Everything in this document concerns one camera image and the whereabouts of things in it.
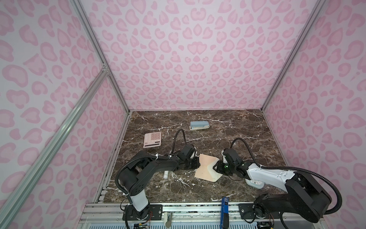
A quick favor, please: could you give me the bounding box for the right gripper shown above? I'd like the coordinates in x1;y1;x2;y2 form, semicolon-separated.
210;160;235;177

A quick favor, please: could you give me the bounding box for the white glue stick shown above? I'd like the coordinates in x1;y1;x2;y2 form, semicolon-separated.
163;171;169;179

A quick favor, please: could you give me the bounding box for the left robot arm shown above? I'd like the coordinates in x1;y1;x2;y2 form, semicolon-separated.
115;144;200;219

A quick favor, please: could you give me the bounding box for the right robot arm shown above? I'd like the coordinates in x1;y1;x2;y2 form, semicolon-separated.
212;148;332;223

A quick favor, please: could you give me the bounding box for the white alarm clock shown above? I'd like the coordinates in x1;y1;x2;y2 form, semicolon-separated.
245;179;265;189

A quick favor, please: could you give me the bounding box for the pink calculator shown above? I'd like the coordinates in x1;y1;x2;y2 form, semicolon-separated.
143;132;162;148

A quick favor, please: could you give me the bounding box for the blue tool on rail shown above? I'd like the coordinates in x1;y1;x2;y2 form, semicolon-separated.
220;197;229;229

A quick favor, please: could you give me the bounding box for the beige tape piece on rail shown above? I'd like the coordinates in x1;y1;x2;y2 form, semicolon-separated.
164;212;173;228

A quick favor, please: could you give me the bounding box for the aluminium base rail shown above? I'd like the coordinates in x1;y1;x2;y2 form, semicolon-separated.
77;201;328;229

